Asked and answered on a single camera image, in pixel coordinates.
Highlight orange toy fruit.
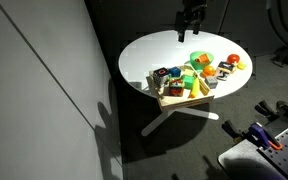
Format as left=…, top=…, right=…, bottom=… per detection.
left=202, top=65, right=216, bottom=78

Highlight green plastic bowl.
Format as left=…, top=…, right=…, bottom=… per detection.
left=189, top=50, right=215, bottom=71

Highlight light green plastic block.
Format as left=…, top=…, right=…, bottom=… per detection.
left=183, top=68, right=196, bottom=78

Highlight blue plastic block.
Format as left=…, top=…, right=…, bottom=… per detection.
left=169, top=66, right=182, bottom=78

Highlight orange plastic block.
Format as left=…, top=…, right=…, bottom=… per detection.
left=197, top=53, right=211, bottom=64

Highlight yellow toy banana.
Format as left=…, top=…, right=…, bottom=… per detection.
left=188, top=77, right=201, bottom=99

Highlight red toy tomato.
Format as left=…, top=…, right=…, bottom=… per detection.
left=226, top=53, right=241, bottom=65

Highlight wooden tray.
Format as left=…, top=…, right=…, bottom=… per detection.
left=148, top=64, right=216, bottom=112

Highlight purple spring clamp orange tips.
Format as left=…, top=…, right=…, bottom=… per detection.
left=222, top=119, right=284, bottom=151

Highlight black perforated board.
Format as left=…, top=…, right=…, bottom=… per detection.
left=257, top=121, right=288, bottom=180

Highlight white table base legs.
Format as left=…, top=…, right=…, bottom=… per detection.
left=141, top=107, right=220, bottom=138

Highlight yellow toy lemon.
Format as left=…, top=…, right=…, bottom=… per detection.
left=237, top=60, right=248, bottom=70

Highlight black cable bundle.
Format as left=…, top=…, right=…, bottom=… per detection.
left=266, top=0, right=288, bottom=68

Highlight black soft cube letter A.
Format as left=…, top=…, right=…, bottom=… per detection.
left=216, top=61, right=237, bottom=82

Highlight purple spring clamp black handles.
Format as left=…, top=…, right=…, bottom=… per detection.
left=254, top=99, right=288, bottom=126

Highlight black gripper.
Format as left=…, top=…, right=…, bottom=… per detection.
left=174, top=0, right=208, bottom=43

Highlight dark green plastic block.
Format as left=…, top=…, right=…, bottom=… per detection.
left=182, top=74, right=196, bottom=90

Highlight grey plastic block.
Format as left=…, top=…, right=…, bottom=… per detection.
left=205, top=76, right=219, bottom=90

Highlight black soft cube letter C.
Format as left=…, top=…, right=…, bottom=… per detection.
left=152, top=67, right=170, bottom=88

